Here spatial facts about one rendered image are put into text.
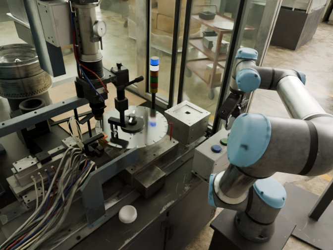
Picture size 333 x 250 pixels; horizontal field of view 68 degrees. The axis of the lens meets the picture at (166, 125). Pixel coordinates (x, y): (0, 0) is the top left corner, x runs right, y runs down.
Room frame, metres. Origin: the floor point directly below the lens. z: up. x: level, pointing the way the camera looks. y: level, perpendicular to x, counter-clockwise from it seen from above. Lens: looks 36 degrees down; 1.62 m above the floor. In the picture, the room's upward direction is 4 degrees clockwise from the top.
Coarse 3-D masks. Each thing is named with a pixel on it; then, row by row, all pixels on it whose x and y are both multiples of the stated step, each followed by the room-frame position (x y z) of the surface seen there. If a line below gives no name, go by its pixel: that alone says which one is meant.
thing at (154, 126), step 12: (132, 108) 1.05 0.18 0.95; (144, 120) 0.95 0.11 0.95; (156, 120) 0.96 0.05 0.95; (96, 132) 0.83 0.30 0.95; (108, 132) 0.84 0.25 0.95; (120, 132) 0.84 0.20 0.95; (132, 132) 0.85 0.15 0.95; (144, 132) 0.85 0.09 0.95; (156, 132) 0.86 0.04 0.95; (120, 144) 0.76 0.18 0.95; (132, 144) 0.77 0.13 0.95; (144, 144) 0.77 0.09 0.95
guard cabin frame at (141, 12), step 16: (144, 0) 1.51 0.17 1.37; (176, 0) 1.36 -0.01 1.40; (272, 0) 1.04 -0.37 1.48; (144, 16) 1.51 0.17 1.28; (176, 16) 1.36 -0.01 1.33; (272, 16) 1.02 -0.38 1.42; (144, 32) 1.51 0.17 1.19; (176, 32) 1.36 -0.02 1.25; (272, 32) 1.05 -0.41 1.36; (144, 48) 1.51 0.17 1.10; (256, 48) 1.04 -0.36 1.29; (144, 64) 1.51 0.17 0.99; (256, 64) 1.03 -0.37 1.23; (144, 80) 1.51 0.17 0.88; (144, 96) 1.51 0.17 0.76; (240, 112) 1.04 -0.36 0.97; (208, 128) 1.14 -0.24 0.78
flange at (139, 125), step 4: (128, 120) 0.91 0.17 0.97; (136, 120) 0.91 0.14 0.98; (140, 120) 0.93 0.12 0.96; (128, 124) 0.89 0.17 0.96; (132, 124) 0.89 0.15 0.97; (136, 124) 0.90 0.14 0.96; (140, 124) 0.90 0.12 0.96; (124, 128) 0.86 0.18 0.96; (128, 128) 0.86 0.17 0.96; (132, 128) 0.86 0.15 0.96; (136, 128) 0.87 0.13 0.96; (140, 128) 0.87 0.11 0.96
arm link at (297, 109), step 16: (272, 80) 0.75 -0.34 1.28; (288, 80) 0.70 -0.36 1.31; (304, 80) 0.75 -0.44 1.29; (288, 96) 0.62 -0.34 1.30; (304, 96) 0.58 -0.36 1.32; (288, 112) 0.58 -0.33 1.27; (304, 112) 0.51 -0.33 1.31; (320, 112) 0.50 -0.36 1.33; (320, 128) 0.39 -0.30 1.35; (320, 144) 0.36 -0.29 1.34; (320, 160) 0.35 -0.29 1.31
